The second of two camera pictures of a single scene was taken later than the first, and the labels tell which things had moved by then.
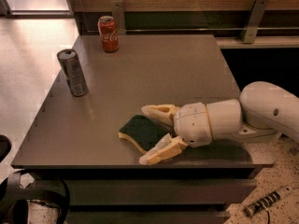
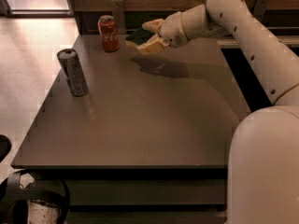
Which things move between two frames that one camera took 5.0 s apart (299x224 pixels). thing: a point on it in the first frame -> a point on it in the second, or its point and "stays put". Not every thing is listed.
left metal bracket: [118, 16] stays put
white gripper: [192, 124] -> [172, 28]
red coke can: [108, 34] stays put
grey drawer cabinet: [75, 139] stays put
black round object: [6, 147] stays put
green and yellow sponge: [143, 132] -> [138, 37]
